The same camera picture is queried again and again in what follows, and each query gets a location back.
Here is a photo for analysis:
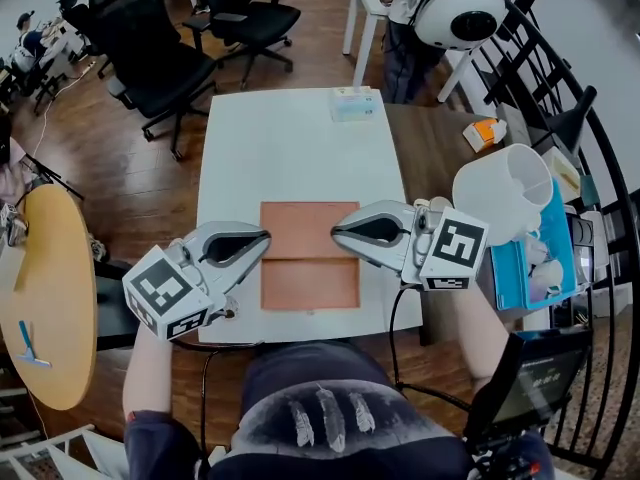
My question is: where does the white mug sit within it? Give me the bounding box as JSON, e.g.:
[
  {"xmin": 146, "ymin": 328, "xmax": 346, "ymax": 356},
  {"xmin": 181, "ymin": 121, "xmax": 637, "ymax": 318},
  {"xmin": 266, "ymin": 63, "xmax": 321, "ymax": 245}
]
[{"xmin": 413, "ymin": 195, "xmax": 452, "ymax": 215}]

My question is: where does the pale blue tissue pack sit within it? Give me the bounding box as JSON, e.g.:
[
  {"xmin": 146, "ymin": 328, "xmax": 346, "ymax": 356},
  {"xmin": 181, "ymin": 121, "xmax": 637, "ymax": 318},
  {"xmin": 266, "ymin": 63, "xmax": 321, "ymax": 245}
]
[{"xmin": 329, "ymin": 85, "xmax": 378, "ymax": 124}]

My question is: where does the white table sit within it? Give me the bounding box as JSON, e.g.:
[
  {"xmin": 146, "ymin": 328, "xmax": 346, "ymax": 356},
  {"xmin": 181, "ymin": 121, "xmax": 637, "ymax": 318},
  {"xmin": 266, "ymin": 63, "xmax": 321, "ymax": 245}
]
[
  {"xmin": 436, "ymin": 48, "xmax": 477, "ymax": 105},
  {"xmin": 343, "ymin": 0, "xmax": 393, "ymax": 90}
]

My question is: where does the white dome helmet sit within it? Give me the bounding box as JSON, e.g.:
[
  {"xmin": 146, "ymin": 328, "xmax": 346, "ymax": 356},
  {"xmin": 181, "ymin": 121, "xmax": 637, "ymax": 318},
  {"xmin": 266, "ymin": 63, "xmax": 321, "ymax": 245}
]
[{"xmin": 413, "ymin": 0, "xmax": 508, "ymax": 52}]

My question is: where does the person's feather-print shirt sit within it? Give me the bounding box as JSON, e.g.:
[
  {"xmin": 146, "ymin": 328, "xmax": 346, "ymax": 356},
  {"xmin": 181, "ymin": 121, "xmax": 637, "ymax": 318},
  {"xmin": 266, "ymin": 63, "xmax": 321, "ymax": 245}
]
[{"xmin": 123, "ymin": 378, "xmax": 557, "ymax": 480}]

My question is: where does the white lampshade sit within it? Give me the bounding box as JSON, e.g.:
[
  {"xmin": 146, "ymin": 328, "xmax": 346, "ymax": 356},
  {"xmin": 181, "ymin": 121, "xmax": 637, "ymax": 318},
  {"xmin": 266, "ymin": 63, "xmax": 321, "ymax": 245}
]
[{"xmin": 451, "ymin": 142, "xmax": 556, "ymax": 247}]

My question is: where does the black curved metal railing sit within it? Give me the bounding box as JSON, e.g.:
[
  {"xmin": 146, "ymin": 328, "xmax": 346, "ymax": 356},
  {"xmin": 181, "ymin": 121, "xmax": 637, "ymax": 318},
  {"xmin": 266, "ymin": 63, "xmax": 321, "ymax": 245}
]
[{"xmin": 469, "ymin": 0, "xmax": 640, "ymax": 472}]

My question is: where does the white cup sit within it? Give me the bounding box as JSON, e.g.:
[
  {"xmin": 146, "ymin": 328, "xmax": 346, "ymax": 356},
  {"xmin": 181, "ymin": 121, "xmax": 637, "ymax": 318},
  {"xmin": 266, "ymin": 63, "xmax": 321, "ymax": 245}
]
[
  {"xmin": 529, "ymin": 258, "xmax": 566, "ymax": 295},
  {"xmin": 523, "ymin": 232, "xmax": 549, "ymax": 265}
]

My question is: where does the black desk lamp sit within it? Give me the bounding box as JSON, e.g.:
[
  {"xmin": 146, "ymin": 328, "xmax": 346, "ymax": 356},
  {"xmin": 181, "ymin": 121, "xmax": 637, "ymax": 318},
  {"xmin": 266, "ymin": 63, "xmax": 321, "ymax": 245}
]
[{"xmin": 529, "ymin": 84, "xmax": 599, "ymax": 157}]

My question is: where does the orange and white small box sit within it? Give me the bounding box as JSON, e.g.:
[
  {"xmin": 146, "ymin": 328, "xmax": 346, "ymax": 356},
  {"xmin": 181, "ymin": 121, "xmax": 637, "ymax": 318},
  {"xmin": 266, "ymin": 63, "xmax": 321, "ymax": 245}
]
[{"xmin": 461, "ymin": 117, "xmax": 508, "ymax": 151}]

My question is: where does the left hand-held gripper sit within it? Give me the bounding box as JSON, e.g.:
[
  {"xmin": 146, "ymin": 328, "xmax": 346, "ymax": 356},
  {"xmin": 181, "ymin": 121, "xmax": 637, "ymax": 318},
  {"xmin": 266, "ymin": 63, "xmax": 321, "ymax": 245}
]
[{"xmin": 122, "ymin": 221, "xmax": 272, "ymax": 342}]

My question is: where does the person's left forearm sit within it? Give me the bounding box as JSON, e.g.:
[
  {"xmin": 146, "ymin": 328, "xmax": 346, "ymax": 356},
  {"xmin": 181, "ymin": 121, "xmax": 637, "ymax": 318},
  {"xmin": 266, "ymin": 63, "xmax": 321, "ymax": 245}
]
[{"xmin": 122, "ymin": 324, "xmax": 174, "ymax": 417}]

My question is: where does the black tripod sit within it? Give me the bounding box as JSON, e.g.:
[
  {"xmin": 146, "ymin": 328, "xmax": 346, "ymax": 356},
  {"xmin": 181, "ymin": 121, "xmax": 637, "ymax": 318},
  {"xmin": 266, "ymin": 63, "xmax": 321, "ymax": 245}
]
[{"xmin": 21, "ymin": 152, "xmax": 87, "ymax": 202}]

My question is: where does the black monitor screen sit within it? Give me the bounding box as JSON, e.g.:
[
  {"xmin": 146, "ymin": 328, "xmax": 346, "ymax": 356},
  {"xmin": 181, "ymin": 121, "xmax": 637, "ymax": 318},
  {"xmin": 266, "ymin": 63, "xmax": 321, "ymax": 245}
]
[{"xmin": 464, "ymin": 324, "xmax": 594, "ymax": 442}]

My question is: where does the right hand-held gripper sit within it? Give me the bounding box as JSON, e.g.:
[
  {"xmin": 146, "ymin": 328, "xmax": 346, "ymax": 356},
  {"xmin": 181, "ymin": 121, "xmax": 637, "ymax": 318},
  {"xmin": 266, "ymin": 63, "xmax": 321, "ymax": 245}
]
[{"xmin": 331, "ymin": 200, "xmax": 490, "ymax": 292}]

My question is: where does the blue plastic basket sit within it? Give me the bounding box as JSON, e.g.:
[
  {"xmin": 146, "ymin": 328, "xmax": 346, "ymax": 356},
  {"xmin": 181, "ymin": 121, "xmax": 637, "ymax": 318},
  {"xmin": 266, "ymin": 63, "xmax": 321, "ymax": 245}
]
[{"xmin": 489, "ymin": 177, "xmax": 582, "ymax": 312}]

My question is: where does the round yellow table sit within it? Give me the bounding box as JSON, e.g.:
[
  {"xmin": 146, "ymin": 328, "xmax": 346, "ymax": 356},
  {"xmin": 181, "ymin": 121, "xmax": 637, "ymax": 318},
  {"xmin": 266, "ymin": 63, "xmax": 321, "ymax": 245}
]
[{"xmin": 0, "ymin": 183, "xmax": 98, "ymax": 412}]

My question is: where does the blue squeegee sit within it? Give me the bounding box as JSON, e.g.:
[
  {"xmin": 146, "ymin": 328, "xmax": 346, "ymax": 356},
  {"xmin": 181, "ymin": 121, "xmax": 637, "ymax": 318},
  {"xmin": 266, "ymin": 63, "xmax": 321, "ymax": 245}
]
[{"xmin": 14, "ymin": 319, "xmax": 53, "ymax": 370}]

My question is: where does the beige box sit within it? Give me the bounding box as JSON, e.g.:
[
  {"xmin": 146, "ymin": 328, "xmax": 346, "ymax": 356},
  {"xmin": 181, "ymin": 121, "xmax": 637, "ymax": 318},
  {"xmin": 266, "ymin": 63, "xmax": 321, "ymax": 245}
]
[{"xmin": 541, "ymin": 145, "xmax": 583, "ymax": 196}]

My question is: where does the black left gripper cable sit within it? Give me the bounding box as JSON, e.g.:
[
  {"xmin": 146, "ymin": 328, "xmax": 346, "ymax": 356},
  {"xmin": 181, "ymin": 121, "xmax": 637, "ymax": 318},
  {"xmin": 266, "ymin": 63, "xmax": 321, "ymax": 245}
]
[{"xmin": 171, "ymin": 338, "xmax": 265, "ymax": 470}]

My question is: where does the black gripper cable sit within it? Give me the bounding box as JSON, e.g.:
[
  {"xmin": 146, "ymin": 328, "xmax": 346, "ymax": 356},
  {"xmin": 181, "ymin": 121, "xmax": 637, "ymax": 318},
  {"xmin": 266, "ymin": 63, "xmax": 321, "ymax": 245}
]
[
  {"xmin": 388, "ymin": 281, "xmax": 472, "ymax": 414},
  {"xmin": 171, "ymin": 338, "xmax": 265, "ymax": 470}
]

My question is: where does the teal translucent plastic piece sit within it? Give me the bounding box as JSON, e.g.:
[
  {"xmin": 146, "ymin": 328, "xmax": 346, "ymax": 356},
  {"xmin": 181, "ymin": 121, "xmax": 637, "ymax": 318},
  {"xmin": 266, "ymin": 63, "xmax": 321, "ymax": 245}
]
[{"xmin": 579, "ymin": 173, "xmax": 600, "ymax": 206}]

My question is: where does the black stool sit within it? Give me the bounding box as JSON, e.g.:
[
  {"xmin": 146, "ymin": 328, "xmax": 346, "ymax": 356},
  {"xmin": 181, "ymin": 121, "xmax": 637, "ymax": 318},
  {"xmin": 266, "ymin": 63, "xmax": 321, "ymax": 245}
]
[{"xmin": 94, "ymin": 259, "xmax": 139, "ymax": 352}]

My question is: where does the person's right forearm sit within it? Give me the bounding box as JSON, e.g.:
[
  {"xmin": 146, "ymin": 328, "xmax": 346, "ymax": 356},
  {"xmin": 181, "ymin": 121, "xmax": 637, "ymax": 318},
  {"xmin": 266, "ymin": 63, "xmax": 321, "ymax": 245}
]
[{"xmin": 448, "ymin": 287, "xmax": 512, "ymax": 395}]

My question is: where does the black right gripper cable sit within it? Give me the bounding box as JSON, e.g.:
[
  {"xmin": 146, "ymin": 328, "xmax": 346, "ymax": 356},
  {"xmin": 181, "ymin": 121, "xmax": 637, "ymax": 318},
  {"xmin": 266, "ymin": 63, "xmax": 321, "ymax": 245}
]
[{"xmin": 388, "ymin": 281, "xmax": 472, "ymax": 414}]

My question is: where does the black office chair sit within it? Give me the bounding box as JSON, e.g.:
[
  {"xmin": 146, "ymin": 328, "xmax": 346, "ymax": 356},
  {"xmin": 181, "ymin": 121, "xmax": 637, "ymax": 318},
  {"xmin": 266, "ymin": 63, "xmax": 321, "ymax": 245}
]
[
  {"xmin": 183, "ymin": 0, "xmax": 303, "ymax": 92},
  {"xmin": 56, "ymin": 0, "xmax": 109, "ymax": 80},
  {"xmin": 86, "ymin": 0, "xmax": 220, "ymax": 162}
]

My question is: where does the grey cardboard box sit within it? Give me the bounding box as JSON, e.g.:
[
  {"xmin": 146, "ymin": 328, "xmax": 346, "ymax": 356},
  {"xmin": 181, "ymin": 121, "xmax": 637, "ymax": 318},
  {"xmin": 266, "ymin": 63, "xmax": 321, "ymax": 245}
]
[{"xmin": 494, "ymin": 103, "xmax": 534, "ymax": 145}]

